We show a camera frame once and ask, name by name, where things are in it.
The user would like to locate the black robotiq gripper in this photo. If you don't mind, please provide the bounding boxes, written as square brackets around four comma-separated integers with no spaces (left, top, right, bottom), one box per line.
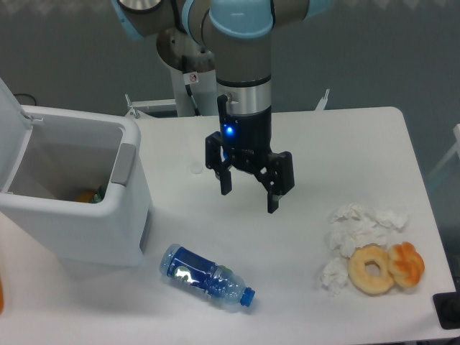
[205,108,295,213]

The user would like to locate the white trash can lid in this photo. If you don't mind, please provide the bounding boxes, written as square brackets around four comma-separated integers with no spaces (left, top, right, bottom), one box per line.
[1,80,32,193]

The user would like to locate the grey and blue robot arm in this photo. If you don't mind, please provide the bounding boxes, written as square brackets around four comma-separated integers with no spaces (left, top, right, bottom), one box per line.
[113,1,331,213]

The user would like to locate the white trash can body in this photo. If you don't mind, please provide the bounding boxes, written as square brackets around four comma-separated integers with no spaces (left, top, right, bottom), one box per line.
[1,106,152,266]

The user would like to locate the blue labelled plastic bottle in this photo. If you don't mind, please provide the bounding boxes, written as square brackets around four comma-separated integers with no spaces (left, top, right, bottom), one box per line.
[159,244,256,311]

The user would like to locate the large crumpled white tissue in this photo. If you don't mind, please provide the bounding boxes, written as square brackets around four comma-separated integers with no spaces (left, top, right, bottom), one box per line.
[326,203,410,258]

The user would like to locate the small crumpled white tissue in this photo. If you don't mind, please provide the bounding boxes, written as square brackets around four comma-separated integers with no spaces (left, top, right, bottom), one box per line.
[321,257,349,296]

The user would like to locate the green item in bin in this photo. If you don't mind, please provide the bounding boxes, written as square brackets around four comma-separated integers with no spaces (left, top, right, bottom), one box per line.
[89,185,106,203]

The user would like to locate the orange item in bin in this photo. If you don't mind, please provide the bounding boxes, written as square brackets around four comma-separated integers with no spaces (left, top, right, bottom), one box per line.
[75,190,96,203]

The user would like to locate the orange twisted pastry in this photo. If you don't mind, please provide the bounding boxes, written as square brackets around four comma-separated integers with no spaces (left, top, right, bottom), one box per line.
[387,241,425,288]

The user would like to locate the white furniture at right edge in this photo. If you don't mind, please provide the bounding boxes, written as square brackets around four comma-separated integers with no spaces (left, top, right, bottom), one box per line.
[427,124,459,192]

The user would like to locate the black device at edge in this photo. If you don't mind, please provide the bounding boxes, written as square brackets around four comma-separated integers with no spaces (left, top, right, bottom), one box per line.
[433,292,459,330]

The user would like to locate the orange object at left edge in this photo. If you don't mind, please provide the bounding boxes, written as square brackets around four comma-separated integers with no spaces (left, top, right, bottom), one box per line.
[0,278,4,314]

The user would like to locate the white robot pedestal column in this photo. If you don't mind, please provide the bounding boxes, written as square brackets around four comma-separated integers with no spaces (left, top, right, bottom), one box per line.
[155,28,219,117]

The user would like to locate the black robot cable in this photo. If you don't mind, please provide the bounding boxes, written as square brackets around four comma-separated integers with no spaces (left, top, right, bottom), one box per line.
[181,54,201,117]

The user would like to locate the white metal base frame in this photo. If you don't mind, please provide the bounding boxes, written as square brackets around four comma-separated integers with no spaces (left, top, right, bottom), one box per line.
[124,88,330,119]

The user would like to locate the plain ring donut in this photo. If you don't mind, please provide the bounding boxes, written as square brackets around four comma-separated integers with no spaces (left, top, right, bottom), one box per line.
[347,245,395,295]

